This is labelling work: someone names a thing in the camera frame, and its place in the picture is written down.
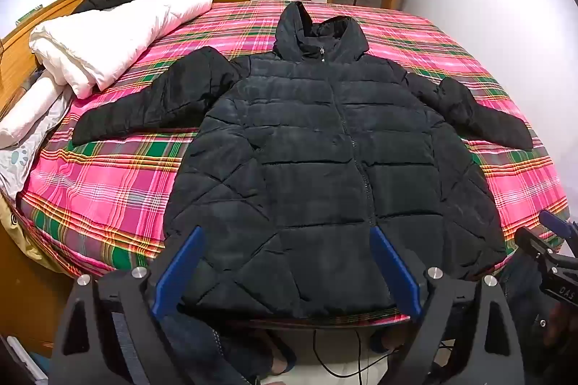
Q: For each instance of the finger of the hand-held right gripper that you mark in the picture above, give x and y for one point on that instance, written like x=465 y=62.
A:
x=533 y=243
x=557 y=224

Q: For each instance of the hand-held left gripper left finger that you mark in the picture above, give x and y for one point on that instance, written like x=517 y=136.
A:
x=180 y=270

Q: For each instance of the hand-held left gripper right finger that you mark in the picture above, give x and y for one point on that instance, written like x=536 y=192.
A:
x=393 y=272

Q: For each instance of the black puffer jacket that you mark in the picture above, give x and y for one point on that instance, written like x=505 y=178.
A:
x=316 y=168

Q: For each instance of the person's right hand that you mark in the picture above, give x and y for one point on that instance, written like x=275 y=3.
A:
x=562 y=326

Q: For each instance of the person's right leg in jeans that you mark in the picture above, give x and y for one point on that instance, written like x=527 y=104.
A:
x=524 y=303

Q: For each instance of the person's leg in jeans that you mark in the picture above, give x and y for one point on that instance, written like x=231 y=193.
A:
x=524 y=303
x=212 y=349

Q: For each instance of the person's right foot in slipper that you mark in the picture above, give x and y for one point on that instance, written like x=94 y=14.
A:
x=386 y=342

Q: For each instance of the person's foot in slipper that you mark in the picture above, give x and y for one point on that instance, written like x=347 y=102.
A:
x=386 y=342
x=282 y=355

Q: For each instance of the person's left leg in jeans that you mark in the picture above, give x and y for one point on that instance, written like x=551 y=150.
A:
x=212 y=349

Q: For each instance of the pink plaid bed sheet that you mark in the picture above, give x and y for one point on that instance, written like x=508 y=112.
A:
x=108 y=195

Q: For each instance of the person's left foot in slipper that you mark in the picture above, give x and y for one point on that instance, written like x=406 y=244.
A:
x=282 y=355

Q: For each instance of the yellow bed skirt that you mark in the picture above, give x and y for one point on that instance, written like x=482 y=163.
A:
x=25 y=236

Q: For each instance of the paw print pillow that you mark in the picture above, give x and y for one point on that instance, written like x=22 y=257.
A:
x=20 y=154

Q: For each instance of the white rolled pillow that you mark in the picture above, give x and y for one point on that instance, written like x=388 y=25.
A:
x=29 y=109

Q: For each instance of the white duvet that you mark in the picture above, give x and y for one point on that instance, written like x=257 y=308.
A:
x=113 y=33

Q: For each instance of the wooden headboard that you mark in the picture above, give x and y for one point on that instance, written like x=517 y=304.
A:
x=27 y=28

